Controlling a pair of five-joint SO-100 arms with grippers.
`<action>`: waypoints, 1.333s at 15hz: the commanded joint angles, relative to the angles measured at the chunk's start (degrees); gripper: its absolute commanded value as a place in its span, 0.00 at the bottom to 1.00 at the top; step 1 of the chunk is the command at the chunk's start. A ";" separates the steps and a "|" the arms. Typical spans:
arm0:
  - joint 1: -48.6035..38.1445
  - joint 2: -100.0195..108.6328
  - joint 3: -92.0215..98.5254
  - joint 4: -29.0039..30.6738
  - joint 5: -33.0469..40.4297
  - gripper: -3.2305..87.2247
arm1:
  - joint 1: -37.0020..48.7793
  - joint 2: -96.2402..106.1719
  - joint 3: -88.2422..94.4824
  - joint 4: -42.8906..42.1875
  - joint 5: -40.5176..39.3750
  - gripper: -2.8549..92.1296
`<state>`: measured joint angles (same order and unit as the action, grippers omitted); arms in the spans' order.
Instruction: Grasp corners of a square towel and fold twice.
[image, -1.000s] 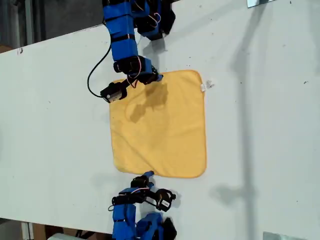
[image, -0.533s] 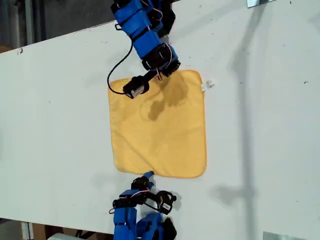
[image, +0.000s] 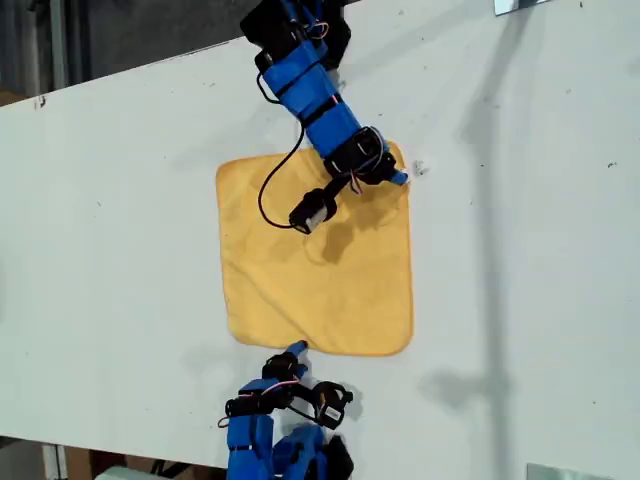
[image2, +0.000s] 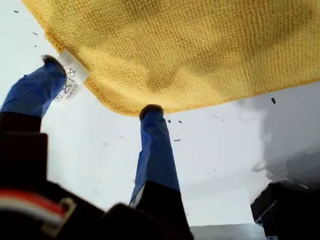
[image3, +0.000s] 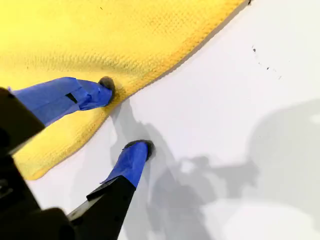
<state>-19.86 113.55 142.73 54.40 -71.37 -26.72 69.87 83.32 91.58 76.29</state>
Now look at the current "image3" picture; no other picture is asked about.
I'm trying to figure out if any yellow square towel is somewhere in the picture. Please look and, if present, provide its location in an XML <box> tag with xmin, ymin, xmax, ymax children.
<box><xmin>0</xmin><ymin>0</ymin><xmax>251</xmax><ymax>181</ymax></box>

